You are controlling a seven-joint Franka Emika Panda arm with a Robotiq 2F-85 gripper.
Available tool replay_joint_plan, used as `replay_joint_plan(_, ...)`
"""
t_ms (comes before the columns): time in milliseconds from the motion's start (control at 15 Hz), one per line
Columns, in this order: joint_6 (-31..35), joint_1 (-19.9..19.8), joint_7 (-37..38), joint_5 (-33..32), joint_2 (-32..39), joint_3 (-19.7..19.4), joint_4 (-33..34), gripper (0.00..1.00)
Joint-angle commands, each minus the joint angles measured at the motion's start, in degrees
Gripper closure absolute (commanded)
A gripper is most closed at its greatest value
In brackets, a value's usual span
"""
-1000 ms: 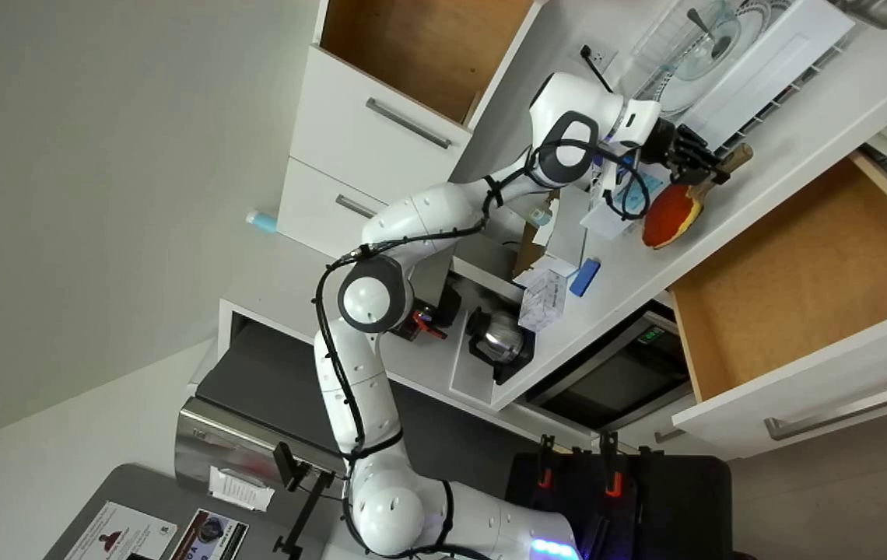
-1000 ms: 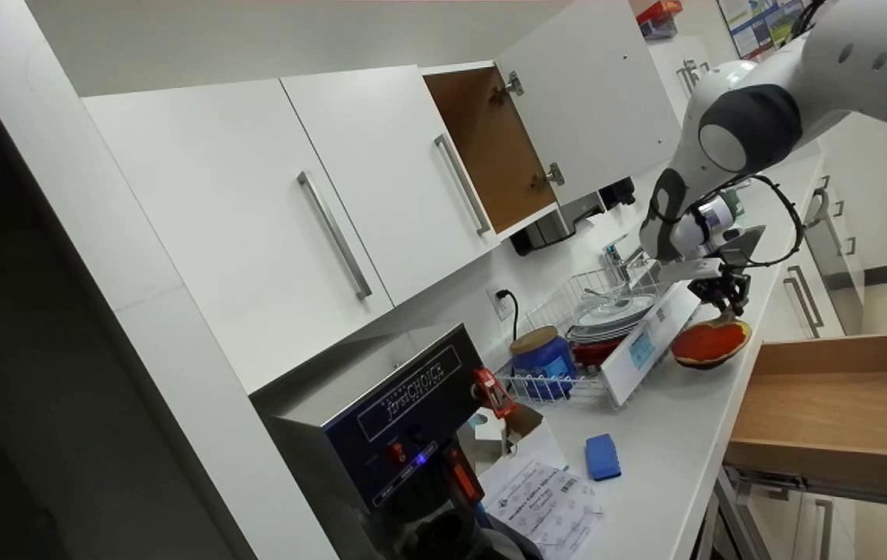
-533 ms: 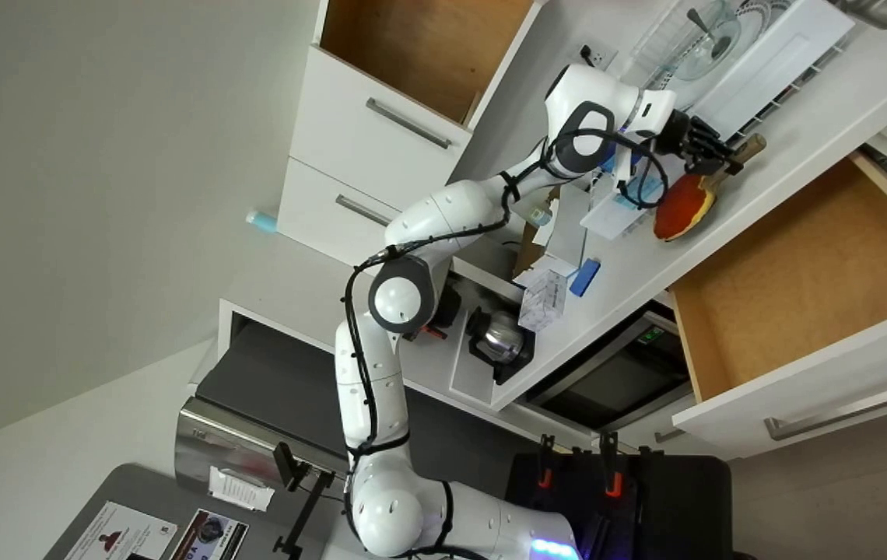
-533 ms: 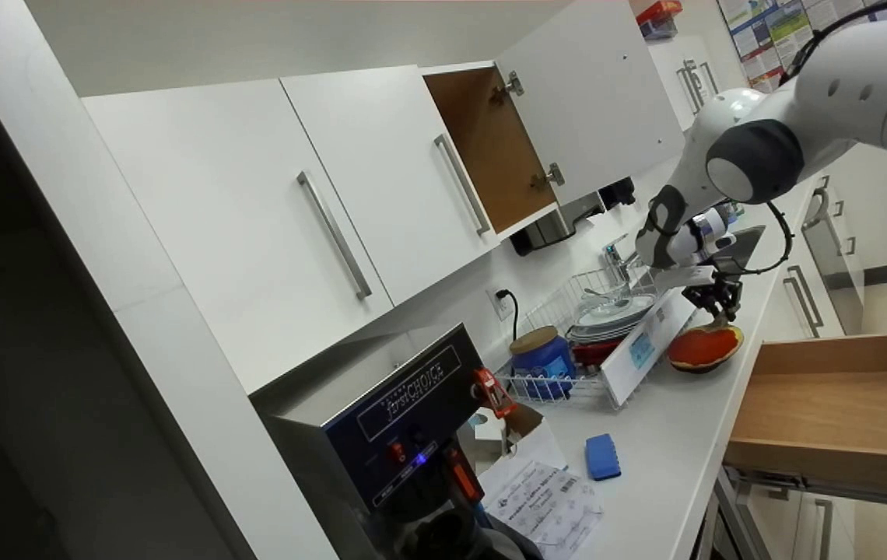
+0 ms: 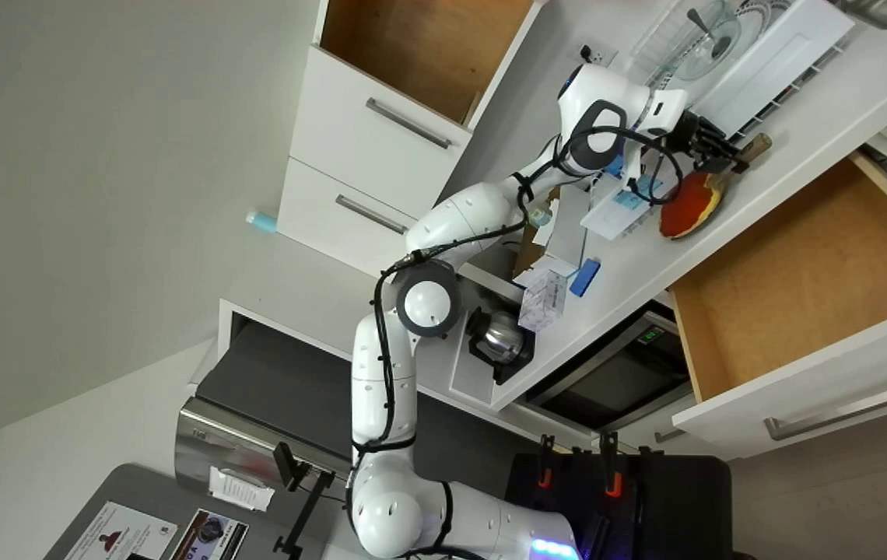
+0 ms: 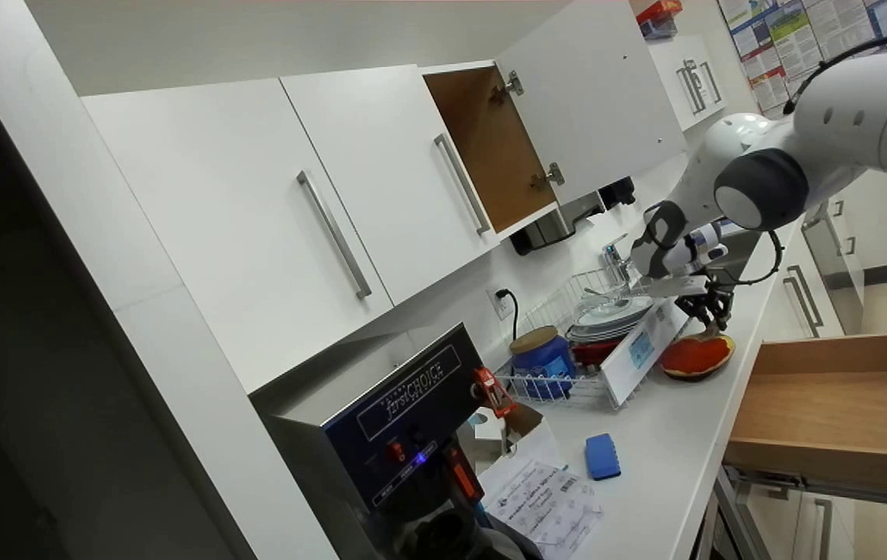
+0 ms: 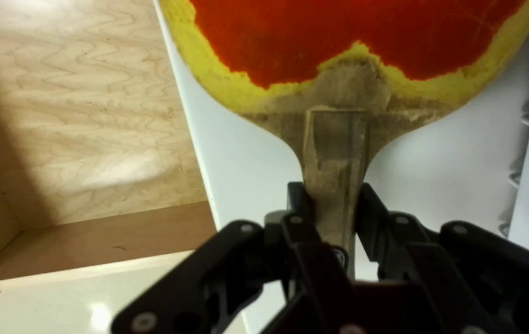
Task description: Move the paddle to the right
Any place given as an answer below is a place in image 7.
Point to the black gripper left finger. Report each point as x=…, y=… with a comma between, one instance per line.
x=227, y=280

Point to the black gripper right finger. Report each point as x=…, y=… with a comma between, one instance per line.
x=474, y=280

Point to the red table tennis paddle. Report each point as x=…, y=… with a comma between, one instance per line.
x=349, y=31

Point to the light wooden drawer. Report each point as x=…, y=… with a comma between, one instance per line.
x=78, y=124

